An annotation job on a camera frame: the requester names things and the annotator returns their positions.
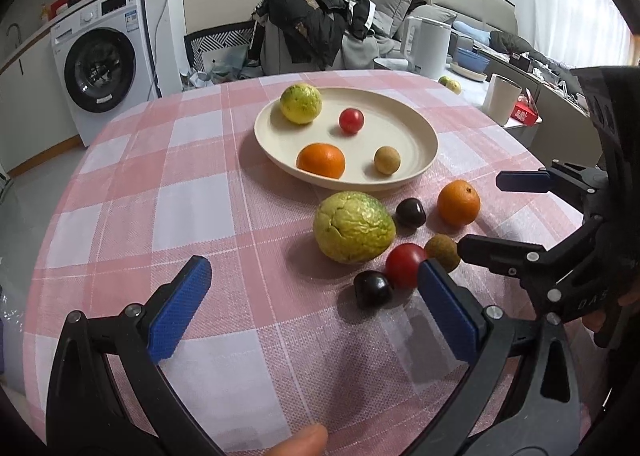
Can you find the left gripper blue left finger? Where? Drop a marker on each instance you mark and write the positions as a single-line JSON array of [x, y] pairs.
[[107, 394]]

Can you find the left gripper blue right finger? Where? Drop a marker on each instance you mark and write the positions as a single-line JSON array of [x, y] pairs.
[[519, 395]]

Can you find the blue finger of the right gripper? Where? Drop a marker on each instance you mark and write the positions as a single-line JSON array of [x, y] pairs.
[[524, 181], [502, 256]]

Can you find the small orange tangerine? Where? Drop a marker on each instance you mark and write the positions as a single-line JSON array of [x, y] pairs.
[[458, 204]]

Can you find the brown longan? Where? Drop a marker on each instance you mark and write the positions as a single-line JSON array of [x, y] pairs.
[[444, 250], [387, 160]]

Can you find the dark plum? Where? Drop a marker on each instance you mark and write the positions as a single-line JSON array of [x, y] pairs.
[[410, 213], [372, 290]]

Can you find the red tomato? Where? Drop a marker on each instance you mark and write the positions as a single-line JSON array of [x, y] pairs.
[[402, 265], [351, 120]]

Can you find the green bumpy guava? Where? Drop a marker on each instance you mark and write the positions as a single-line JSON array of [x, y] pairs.
[[353, 227]]

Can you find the large orange tangerine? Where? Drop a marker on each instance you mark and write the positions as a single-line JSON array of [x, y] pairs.
[[322, 159]]

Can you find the smooth yellow guava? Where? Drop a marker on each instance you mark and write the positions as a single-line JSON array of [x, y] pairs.
[[301, 103]]

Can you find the person right hand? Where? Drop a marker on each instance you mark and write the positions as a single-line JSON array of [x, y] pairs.
[[597, 319]]

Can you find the person left hand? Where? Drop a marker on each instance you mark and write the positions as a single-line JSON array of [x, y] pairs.
[[309, 441]]

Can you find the red box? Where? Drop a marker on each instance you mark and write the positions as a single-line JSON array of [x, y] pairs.
[[525, 110]]

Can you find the white tumbler cup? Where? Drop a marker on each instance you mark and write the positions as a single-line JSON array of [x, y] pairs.
[[501, 98]]

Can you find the white side table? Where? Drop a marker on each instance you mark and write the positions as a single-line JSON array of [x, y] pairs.
[[473, 91]]

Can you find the yellow fruit on side table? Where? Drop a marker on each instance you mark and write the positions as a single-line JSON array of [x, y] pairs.
[[453, 86]]

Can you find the cream round plate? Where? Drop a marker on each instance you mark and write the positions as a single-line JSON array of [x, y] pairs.
[[387, 122]]

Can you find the blue bowl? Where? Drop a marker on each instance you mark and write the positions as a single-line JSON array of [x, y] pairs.
[[471, 60]]

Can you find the white electric kettle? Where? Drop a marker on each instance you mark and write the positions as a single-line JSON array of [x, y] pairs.
[[425, 46]]

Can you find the grey sofa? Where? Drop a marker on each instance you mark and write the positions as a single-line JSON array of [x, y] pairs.
[[498, 17]]

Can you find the pink checkered tablecloth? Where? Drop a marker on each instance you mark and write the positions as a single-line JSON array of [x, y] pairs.
[[278, 342]]

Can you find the grey cushion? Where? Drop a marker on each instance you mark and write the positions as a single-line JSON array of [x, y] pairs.
[[389, 14]]

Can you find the pile of dark clothes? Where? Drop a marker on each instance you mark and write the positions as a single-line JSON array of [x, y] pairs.
[[313, 30]]

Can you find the black mesh chair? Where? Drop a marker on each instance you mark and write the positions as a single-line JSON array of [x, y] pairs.
[[215, 39]]

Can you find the white washing machine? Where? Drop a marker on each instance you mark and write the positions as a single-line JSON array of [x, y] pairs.
[[103, 57]]

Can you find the kitchen faucet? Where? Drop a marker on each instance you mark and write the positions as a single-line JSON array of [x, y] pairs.
[[14, 46]]

